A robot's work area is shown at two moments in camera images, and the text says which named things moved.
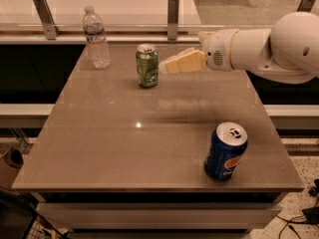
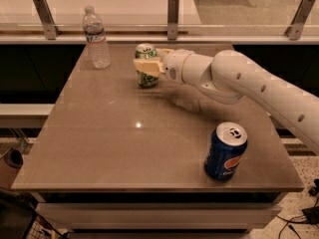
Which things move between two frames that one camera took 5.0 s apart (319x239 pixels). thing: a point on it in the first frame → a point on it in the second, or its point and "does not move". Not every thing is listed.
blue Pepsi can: (225, 148) does not move
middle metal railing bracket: (172, 17) does not move
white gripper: (217, 50) → (173, 65)
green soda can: (147, 62) does not move
